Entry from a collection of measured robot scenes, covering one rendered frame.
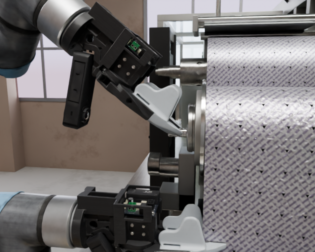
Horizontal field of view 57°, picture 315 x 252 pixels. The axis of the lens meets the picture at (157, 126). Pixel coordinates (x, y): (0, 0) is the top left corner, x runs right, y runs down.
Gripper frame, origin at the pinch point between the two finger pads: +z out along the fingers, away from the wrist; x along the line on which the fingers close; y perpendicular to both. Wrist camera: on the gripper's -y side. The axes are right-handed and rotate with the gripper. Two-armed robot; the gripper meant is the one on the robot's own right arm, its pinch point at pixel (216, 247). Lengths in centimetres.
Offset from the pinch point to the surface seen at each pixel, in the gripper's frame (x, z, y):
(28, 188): 256, -205, -110
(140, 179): 73, -28, -19
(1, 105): 305, -266, -18
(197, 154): 1.1, -3.0, 13.1
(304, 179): -0.2, 10.6, 10.8
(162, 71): 30.1, -12.3, 24.6
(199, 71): 28.3, -3.6, 24.5
